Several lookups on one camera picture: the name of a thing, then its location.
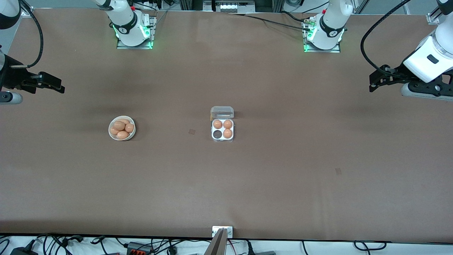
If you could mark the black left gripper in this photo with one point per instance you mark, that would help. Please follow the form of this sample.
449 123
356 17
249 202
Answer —
399 72

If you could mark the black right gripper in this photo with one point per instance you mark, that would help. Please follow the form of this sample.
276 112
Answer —
11 77

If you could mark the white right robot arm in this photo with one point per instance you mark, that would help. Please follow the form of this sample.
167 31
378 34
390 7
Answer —
127 28

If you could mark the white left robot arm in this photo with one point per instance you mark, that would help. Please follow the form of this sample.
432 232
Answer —
417 65

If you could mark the clear plastic egg box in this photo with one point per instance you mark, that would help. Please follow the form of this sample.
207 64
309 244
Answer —
222 109

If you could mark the white round bowl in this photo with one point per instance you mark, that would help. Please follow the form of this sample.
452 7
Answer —
131 136

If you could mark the black power adapter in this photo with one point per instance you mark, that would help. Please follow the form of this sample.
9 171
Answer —
23 252

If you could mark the grey power strip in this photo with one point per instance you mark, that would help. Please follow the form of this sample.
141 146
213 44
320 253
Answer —
228 7

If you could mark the black device orange clips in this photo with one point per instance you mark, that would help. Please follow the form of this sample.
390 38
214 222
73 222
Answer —
136 248

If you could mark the black plug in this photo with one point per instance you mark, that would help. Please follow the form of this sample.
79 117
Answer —
263 253

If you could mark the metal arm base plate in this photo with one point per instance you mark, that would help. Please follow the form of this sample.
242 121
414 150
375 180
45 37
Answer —
336 50
124 46

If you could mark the metal table corner bracket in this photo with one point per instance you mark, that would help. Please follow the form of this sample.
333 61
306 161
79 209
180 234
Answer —
431 18
24 14

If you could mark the dark aluminium frame post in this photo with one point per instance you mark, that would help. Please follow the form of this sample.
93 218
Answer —
269 4
191 4

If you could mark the small metal table bracket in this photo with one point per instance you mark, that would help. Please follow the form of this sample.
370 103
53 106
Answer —
230 232

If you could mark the grey camera stand pole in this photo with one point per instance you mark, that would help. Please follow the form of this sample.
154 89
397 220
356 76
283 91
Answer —
216 246

